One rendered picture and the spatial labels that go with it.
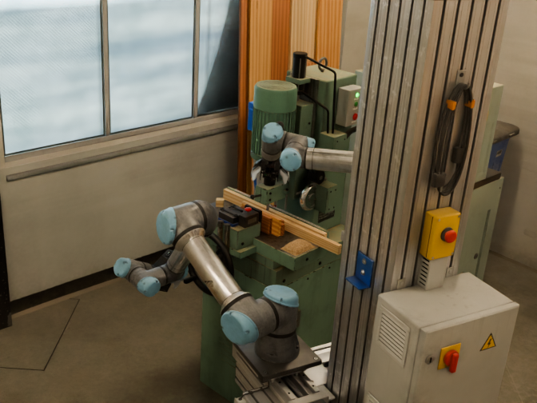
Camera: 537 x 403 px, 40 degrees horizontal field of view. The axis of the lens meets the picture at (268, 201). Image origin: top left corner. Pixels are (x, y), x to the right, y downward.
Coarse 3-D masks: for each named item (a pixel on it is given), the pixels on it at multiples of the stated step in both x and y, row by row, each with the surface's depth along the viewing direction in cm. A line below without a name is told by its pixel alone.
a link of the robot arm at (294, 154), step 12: (288, 144) 256; (300, 144) 256; (288, 156) 247; (300, 156) 249; (312, 156) 248; (324, 156) 248; (336, 156) 247; (348, 156) 246; (288, 168) 249; (300, 168) 252; (312, 168) 250; (324, 168) 249; (336, 168) 248; (348, 168) 247
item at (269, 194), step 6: (276, 180) 317; (282, 180) 318; (258, 186) 310; (264, 186) 310; (270, 186) 310; (276, 186) 311; (282, 186) 313; (258, 192) 311; (264, 192) 308; (270, 192) 308; (276, 192) 312; (282, 192) 315; (258, 198) 312; (264, 198) 309; (270, 198) 310; (276, 198) 313; (282, 198) 316
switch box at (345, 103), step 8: (344, 88) 307; (352, 88) 307; (360, 88) 309; (344, 96) 306; (352, 96) 306; (344, 104) 307; (352, 104) 308; (336, 112) 311; (344, 112) 308; (352, 112) 310; (336, 120) 312; (344, 120) 309; (352, 120) 312
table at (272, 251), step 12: (228, 204) 332; (264, 240) 301; (276, 240) 302; (288, 240) 303; (240, 252) 297; (252, 252) 302; (264, 252) 300; (276, 252) 295; (312, 252) 297; (324, 252) 303; (288, 264) 292; (300, 264) 293
